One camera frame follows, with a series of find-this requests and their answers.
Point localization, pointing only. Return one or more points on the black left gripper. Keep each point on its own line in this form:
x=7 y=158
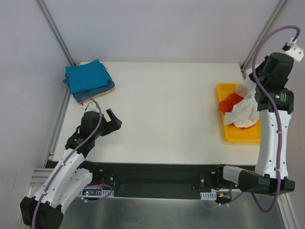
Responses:
x=109 y=125

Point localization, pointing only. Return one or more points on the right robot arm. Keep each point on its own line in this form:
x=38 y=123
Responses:
x=275 y=107

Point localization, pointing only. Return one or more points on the teal folded t shirt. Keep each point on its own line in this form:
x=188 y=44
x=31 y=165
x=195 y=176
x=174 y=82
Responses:
x=86 y=77

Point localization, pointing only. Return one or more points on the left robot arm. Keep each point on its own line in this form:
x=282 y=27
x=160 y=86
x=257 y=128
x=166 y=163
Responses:
x=45 y=210

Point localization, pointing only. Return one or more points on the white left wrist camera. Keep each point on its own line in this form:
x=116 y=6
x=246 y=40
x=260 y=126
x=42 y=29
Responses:
x=89 y=107

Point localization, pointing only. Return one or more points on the left aluminium frame post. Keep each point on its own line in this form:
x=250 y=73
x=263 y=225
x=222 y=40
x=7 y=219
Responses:
x=50 y=21

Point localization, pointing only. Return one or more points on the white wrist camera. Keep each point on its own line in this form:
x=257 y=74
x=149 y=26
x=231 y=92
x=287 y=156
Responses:
x=89 y=107
x=293 y=50

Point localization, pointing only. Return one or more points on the beige folded t shirt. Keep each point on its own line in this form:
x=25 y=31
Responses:
x=88 y=98

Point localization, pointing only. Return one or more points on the right aluminium frame post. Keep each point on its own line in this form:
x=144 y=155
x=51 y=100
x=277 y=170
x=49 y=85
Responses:
x=264 y=32

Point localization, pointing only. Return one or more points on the white t shirt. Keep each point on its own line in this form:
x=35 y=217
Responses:
x=247 y=87

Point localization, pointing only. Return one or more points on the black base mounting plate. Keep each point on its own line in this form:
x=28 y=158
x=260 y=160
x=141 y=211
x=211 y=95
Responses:
x=168 y=181

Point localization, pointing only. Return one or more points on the orange t shirt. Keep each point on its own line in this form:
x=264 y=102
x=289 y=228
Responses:
x=238 y=111

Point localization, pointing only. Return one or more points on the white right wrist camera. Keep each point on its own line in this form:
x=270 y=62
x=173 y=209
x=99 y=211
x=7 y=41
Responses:
x=293 y=50

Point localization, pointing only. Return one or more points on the blue folded t shirt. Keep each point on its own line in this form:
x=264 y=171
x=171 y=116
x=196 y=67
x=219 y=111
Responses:
x=79 y=96

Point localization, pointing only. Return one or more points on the aluminium frame post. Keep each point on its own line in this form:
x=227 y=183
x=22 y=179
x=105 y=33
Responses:
x=50 y=21
x=264 y=32

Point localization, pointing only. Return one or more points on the white slotted cable duct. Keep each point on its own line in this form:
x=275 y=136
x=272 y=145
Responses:
x=208 y=196

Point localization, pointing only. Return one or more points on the yellow plastic tray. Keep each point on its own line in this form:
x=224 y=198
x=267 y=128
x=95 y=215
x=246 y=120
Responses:
x=231 y=133

